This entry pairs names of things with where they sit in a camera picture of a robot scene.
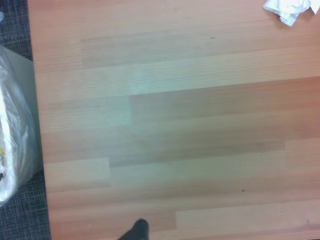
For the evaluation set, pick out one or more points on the white tissue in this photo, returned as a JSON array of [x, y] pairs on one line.
[[287, 8]]

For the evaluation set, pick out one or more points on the clear plastic bin liner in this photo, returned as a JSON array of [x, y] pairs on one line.
[[12, 130]]

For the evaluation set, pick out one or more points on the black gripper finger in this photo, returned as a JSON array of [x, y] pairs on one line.
[[139, 231]]

